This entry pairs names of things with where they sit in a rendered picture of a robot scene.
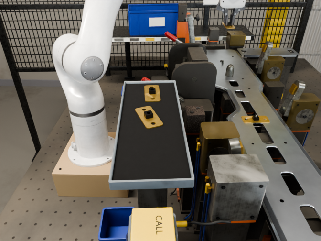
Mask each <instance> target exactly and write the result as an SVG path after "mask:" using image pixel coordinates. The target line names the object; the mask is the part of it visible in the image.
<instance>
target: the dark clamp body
mask: <svg viewBox="0 0 321 241"><path fill-rule="evenodd" d="M185 106H203V109H204V112H205V122H212V120H213V112H214V109H213V106H212V104H211V101H210V100H209V99H184V102H183V103H181V111H182V118H183V121H184V111H185ZM199 168H200V167H199ZM198 173H199V171H198ZM198 177H199V176H198ZM197 182H198V181H197ZM176 190H177V198H178V202H180V200H181V192H182V188H176V189H175V190H174V191H173V192H172V193H169V195H170V196H172V194H173V193H174V192H175V191H176Z"/></svg>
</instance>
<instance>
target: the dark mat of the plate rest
mask: <svg viewBox="0 0 321 241"><path fill-rule="evenodd" d="M147 85H158V86H159V90H160V102H145V90H144V86H147ZM145 106H151V107H152V109H153V110H154V111H155V113H156V114H157V116H158V117H159V119H160V120H161V121H162V123H163V126H160V127H156V128H152V129H146V127H145V126H144V124H143V123H142V121H141V119H140V118H139V116H138V114H137V113H136V111H135V109H136V108H141V107H145ZM177 178H191V174H190V169H189V163H188V158H187V152H186V147H185V142H184V136H183V131H182V124H181V119H180V114H179V108H178V103H177V98H176V92H175V87H174V83H144V84H126V86H125V93H124V100H123V107H122V113H121V120H120V128H119V134H118V143H117V150H116V157H115V164H114V171H113V177H112V180H144V179H177Z"/></svg>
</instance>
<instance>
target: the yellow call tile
mask: <svg viewBox="0 0 321 241"><path fill-rule="evenodd" d="M130 241H176V238H175V227H174V217H173V208H171V207H169V208H133V209H132V216H131V234H130Z"/></svg>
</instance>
